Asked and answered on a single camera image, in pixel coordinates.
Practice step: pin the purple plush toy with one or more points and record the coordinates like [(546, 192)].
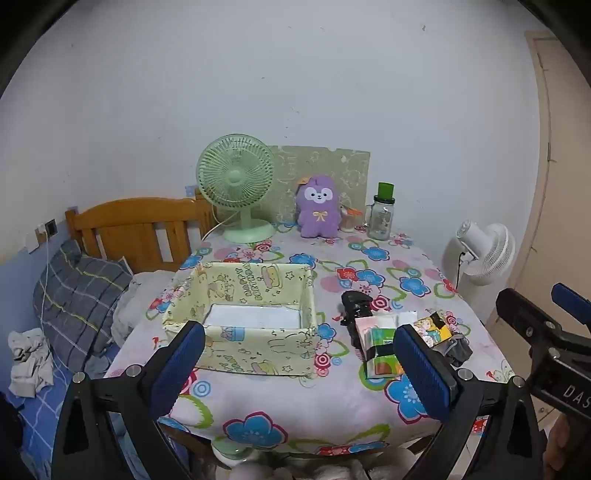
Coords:
[(318, 207)]

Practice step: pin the green patterned board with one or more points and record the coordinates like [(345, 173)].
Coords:
[(332, 166)]

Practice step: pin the black plastic bundle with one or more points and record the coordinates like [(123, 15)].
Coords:
[(355, 307)]

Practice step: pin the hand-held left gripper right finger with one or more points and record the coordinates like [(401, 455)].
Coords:
[(425, 378)]

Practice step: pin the beige door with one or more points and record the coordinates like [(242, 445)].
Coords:
[(554, 184)]

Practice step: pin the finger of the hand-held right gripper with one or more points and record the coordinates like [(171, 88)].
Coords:
[(521, 314), (572, 296)]

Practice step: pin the green desk fan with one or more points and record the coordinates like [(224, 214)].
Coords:
[(235, 175)]

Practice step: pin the small orange-lid toothpick jar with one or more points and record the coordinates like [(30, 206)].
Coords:
[(351, 221)]

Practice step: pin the floral tablecloth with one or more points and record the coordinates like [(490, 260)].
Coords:
[(286, 406)]

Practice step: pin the white tissue pack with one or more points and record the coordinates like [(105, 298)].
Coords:
[(407, 319)]

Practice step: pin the wooden bed headboard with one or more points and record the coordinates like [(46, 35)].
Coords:
[(129, 217)]

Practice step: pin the pale grey blanket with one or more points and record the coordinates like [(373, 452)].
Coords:
[(138, 295)]

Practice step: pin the grey cloth bundle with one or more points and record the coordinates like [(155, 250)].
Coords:
[(459, 353)]

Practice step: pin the white standing fan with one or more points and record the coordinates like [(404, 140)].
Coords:
[(489, 249)]

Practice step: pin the glass jar with green lid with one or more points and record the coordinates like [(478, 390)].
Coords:
[(381, 221)]

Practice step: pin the blue checkered bed sheet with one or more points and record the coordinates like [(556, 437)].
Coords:
[(46, 415)]

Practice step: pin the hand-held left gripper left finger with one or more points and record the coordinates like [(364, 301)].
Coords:
[(178, 364)]

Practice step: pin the grey plaid pillow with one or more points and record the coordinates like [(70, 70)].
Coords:
[(78, 300)]

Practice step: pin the white crumpled cloth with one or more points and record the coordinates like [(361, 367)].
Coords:
[(32, 364)]

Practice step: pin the person's right hand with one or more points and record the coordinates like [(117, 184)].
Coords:
[(556, 443)]

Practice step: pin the wall socket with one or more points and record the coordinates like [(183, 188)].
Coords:
[(51, 227)]

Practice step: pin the yellow printed fabric storage box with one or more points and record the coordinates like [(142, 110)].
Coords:
[(258, 350)]

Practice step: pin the green orange packet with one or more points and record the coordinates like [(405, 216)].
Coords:
[(381, 369)]

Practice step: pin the colourful cartoon packet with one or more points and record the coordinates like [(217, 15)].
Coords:
[(431, 330)]

